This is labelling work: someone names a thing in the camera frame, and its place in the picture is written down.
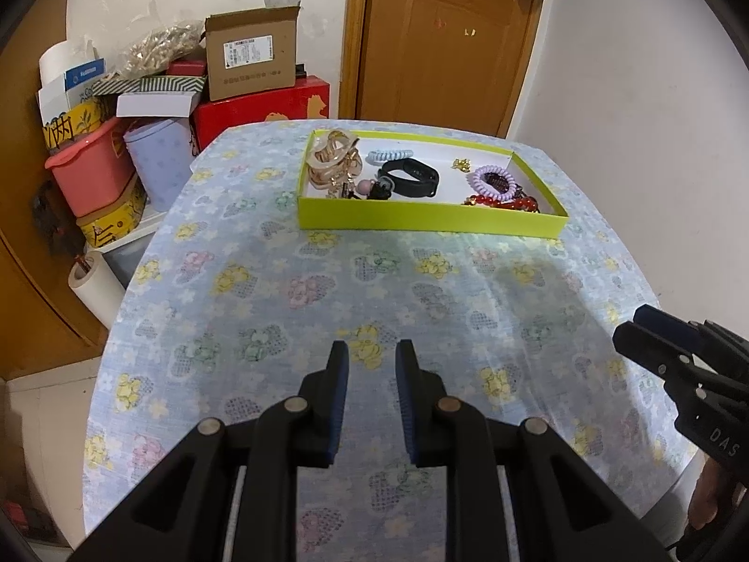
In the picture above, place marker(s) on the yellow round tin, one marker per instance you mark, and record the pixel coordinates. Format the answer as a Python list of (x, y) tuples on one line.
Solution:
[(111, 222)]

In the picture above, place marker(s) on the yellow-green shallow box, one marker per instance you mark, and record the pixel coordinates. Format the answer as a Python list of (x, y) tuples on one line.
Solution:
[(421, 219)]

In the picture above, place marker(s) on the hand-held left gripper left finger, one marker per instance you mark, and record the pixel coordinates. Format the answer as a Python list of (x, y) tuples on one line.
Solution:
[(338, 398)]

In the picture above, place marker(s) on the cream paper roll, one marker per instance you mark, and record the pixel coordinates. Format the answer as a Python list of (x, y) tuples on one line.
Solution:
[(96, 290)]

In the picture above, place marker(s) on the person's right hand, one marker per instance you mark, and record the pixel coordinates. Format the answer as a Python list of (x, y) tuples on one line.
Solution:
[(708, 494)]

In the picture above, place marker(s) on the blue and white carton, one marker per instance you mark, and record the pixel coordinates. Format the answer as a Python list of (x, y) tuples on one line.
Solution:
[(85, 76)]

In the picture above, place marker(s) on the red gift box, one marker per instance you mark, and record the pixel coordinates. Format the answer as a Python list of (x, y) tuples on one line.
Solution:
[(257, 111)]

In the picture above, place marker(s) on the floral blue tablecloth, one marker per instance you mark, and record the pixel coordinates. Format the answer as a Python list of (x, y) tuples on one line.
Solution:
[(292, 333)]

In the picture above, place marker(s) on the gold earrings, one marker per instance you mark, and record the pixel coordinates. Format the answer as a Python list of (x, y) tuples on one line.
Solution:
[(462, 165)]

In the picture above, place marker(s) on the black smart band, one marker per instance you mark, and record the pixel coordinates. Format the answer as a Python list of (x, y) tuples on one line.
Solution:
[(409, 181)]

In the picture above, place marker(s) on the green striped box lid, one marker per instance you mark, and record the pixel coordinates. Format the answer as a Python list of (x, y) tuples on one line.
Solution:
[(152, 85)]

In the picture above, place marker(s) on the wooden room door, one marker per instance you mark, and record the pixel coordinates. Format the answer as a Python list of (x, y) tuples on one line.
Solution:
[(444, 58)]

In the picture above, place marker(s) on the open cardboard box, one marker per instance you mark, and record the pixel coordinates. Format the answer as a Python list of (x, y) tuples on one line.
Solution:
[(251, 52)]

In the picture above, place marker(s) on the bag of gold trinkets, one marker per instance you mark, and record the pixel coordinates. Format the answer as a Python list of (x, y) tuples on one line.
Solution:
[(161, 47)]

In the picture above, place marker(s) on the yellow printed tin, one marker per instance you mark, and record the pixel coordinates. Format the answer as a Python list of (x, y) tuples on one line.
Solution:
[(73, 126)]

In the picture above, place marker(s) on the white flat box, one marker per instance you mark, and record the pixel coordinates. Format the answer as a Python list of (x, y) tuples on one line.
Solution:
[(155, 105)]

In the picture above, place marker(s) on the gold hair claw clip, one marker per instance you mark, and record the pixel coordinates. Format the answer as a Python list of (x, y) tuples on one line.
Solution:
[(330, 155)]

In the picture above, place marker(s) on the white paper roll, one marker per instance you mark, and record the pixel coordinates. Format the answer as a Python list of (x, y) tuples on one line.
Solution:
[(58, 61)]

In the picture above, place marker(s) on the lilac patterned container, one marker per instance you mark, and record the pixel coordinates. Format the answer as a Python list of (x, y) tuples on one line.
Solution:
[(158, 158)]

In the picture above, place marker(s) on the dark red small box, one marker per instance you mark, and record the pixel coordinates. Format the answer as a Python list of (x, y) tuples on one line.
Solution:
[(187, 67)]

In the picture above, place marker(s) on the pink plastic bin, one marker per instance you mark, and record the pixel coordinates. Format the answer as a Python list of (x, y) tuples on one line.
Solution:
[(91, 170)]

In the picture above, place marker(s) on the white storage box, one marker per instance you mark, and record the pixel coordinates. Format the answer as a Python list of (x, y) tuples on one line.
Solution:
[(131, 252)]

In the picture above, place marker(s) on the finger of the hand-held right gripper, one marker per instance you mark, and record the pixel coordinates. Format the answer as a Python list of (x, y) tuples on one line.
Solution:
[(646, 317), (643, 345)]

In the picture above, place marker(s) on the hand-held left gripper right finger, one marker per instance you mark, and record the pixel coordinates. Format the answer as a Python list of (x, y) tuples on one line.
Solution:
[(406, 404)]

